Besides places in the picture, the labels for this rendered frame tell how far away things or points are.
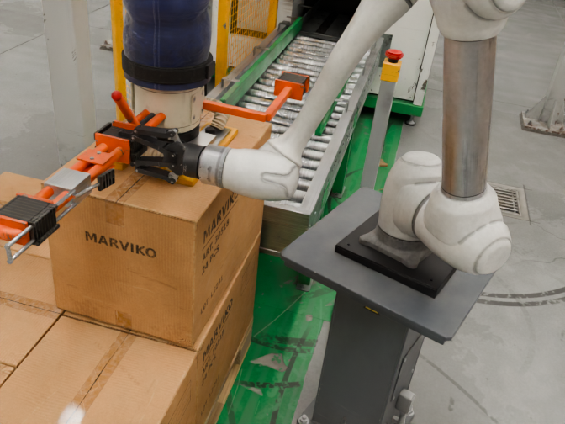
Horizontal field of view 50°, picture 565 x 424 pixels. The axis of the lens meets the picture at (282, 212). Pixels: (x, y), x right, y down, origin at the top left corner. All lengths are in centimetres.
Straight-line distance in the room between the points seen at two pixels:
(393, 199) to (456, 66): 47
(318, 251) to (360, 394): 53
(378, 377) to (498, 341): 95
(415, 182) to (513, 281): 162
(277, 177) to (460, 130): 39
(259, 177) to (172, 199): 28
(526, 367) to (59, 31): 250
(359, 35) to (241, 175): 37
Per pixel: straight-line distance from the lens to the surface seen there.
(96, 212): 150
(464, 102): 129
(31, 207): 117
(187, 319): 157
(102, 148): 139
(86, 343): 168
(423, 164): 157
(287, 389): 229
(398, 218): 159
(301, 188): 238
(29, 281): 190
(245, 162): 127
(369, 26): 129
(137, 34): 150
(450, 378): 250
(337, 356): 192
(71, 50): 305
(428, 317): 154
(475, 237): 142
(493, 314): 286
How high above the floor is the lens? 173
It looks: 33 degrees down
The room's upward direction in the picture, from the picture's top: 7 degrees clockwise
